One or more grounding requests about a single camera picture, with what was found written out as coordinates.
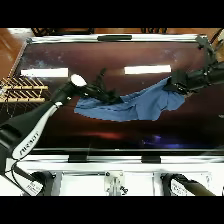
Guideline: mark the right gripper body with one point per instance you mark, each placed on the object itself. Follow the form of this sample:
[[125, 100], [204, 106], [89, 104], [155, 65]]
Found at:
[[180, 82]]

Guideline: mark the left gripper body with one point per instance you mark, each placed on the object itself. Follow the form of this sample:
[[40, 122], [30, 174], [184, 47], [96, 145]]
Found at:
[[101, 94]]

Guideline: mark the blue shirt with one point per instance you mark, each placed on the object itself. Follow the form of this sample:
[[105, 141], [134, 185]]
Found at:
[[146, 105]]

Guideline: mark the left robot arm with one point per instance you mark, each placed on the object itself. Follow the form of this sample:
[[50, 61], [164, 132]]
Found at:
[[30, 128]]

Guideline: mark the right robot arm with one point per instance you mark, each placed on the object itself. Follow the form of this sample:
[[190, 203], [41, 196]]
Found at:
[[208, 76]]

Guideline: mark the silver frame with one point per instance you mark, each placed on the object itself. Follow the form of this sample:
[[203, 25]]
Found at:
[[110, 168]]

